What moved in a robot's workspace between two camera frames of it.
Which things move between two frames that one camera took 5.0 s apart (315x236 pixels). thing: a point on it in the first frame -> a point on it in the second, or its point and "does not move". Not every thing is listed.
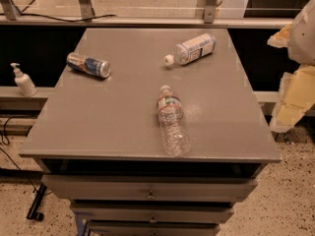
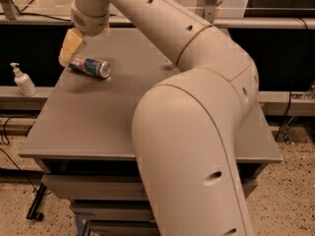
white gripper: (303, 38) -> (89, 24)
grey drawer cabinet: (152, 132) does not move
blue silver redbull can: (89, 65) does not move
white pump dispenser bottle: (24, 82) does not move
